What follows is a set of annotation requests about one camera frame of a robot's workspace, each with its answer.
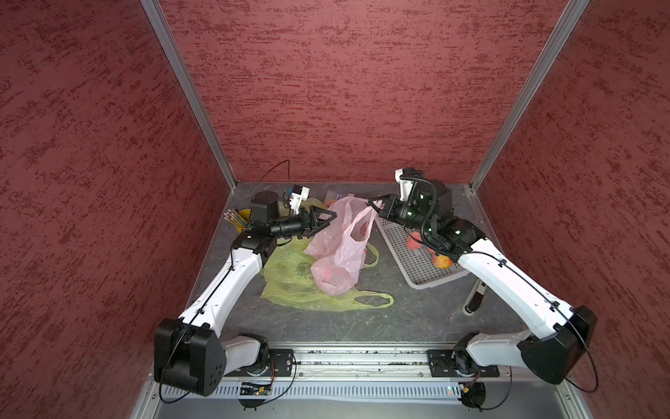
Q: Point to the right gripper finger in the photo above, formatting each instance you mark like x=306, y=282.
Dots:
x=385, y=200
x=386, y=211

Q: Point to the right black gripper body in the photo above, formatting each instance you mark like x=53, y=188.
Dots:
x=408, y=213

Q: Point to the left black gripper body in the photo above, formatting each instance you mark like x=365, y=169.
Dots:
x=293, y=226

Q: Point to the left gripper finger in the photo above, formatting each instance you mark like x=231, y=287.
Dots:
x=319, y=223
x=322, y=213

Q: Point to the pink plastic bag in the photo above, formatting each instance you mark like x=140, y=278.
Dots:
x=343, y=243

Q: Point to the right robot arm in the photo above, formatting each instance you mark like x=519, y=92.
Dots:
x=557, y=334

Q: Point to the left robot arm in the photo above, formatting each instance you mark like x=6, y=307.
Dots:
x=204, y=319

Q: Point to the orange yellow peach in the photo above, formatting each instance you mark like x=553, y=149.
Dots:
x=441, y=261

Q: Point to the green plastic bag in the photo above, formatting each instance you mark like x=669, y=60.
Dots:
x=289, y=283

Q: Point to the crayon box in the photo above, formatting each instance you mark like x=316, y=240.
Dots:
x=333, y=196

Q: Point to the white plastic basket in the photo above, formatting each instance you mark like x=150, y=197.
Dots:
x=416, y=265

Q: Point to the yellow pencil cup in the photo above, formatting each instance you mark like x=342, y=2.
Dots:
x=239, y=220

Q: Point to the black white marker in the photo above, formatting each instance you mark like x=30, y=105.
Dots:
x=475, y=299

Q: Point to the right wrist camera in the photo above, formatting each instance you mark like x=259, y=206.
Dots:
x=405, y=179

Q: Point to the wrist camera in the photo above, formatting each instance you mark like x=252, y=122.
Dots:
x=297, y=195
x=405, y=179

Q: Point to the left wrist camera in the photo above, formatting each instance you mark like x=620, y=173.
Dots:
x=297, y=195

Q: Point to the aluminium front rail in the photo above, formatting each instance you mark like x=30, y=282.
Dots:
x=361, y=361

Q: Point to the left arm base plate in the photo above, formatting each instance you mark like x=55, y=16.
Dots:
x=277, y=363

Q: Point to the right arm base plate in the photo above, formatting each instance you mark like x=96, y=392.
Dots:
x=451, y=364

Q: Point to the right aluminium corner post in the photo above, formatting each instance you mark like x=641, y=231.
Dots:
x=568, y=20

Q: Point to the aluminium corner post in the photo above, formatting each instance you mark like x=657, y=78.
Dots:
x=568, y=20
x=159, y=23

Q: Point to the left aluminium corner post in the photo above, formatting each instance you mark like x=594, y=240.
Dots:
x=159, y=23

